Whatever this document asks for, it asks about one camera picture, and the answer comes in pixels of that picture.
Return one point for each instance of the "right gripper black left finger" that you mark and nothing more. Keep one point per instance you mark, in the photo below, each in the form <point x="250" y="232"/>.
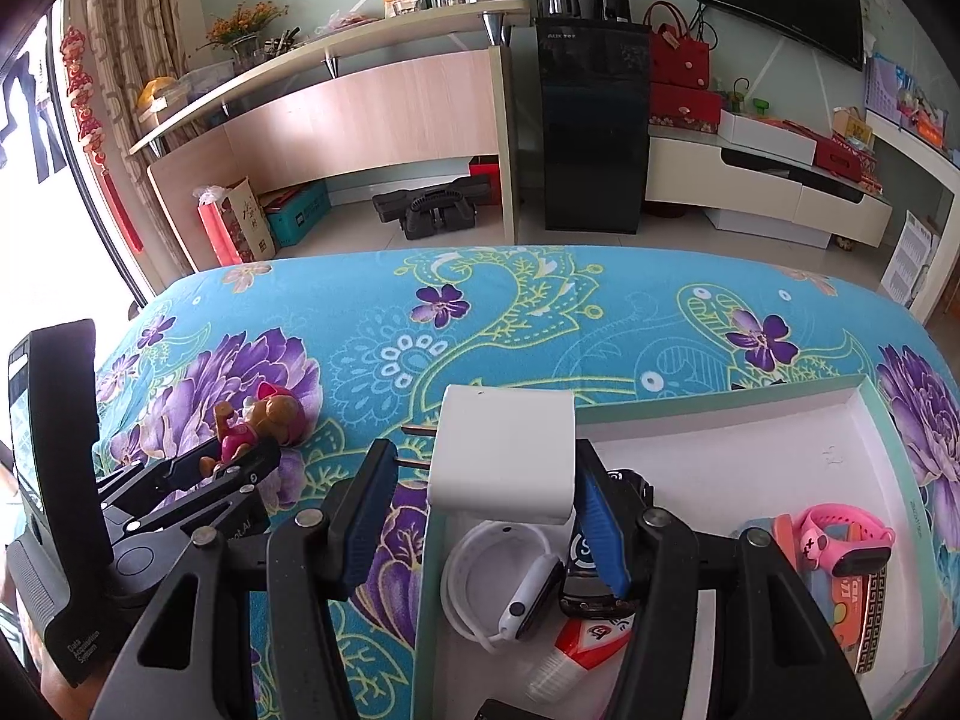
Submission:
<point x="188" y="656"/>

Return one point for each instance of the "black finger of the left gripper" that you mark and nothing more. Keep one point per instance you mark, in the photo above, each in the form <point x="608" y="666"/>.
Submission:
<point x="208" y="499"/>
<point x="143" y="485"/>

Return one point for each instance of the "brown pink puppy figurine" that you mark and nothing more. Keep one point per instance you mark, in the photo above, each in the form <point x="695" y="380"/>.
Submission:
<point x="274" y="413"/>

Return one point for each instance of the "orange carrot knife toy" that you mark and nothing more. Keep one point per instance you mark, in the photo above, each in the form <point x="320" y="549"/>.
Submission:
<point x="847" y="603"/>

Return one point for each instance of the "pink kids smartwatch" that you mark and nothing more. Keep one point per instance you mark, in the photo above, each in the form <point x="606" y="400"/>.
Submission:
<point x="843" y="540"/>

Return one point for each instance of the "gold black patterned lighter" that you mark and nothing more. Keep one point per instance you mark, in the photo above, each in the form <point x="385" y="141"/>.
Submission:
<point x="872" y="615"/>

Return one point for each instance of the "red white glue bottle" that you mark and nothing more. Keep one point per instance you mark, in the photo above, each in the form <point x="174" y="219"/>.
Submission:
<point x="581" y="646"/>

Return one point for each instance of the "black toy car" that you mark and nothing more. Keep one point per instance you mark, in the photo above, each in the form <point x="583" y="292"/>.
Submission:
<point x="599" y="581"/>

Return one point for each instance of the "white square charger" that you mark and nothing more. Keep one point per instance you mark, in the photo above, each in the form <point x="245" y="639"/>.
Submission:
<point x="501" y="454"/>

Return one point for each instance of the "orange blue naer toy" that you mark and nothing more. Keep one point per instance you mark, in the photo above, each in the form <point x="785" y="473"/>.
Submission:
<point x="780" y="539"/>

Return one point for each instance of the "black plug adapter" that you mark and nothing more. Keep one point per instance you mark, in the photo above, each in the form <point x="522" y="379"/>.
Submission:
<point x="494" y="709"/>

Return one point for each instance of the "floral blue tablecloth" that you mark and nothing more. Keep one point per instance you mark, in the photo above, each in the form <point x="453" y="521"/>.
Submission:
<point x="369" y="342"/>

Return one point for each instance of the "teal shallow cardboard tray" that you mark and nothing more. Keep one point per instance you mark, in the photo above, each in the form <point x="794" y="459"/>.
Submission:
<point x="717" y="462"/>

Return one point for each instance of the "red gift bag on floor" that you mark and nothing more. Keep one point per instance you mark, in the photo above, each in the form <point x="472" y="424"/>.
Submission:
<point x="234" y="223"/>

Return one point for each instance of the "teal storage crate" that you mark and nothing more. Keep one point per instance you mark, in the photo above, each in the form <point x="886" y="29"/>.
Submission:
<point x="292" y="212"/>

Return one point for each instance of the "black bag on floor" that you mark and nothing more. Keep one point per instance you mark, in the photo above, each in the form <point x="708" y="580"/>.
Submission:
<point x="426" y="211"/>

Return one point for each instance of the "wooden shelf desk unit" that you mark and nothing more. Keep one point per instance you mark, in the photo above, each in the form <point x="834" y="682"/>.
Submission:
<point x="437" y="107"/>

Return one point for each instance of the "red hanging knot decoration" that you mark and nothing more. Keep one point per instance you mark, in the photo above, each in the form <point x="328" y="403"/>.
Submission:
<point x="80" y="92"/>

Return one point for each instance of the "yellow flower bouquet vase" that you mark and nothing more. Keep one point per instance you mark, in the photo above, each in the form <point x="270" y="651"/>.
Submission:
<point x="241" y="30"/>

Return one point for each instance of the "white tv stand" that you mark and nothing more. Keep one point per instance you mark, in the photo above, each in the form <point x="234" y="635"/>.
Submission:
<point x="696" y="169"/>

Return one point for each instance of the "white flat box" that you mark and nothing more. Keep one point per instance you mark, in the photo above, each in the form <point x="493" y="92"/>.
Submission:
<point x="745" y="132"/>

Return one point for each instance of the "white side desk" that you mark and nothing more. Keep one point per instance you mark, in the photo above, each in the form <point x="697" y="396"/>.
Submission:
<point x="926" y="183"/>

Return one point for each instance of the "black water dispenser cabinet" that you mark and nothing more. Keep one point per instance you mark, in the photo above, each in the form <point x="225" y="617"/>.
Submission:
<point x="595" y="84"/>

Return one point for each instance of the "red gift box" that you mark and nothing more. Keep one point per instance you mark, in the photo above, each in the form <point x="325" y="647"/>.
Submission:
<point x="681" y="107"/>

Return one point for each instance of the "red handbag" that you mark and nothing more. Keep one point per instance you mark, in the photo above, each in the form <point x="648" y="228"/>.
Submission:
<point x="677" y="57"/>

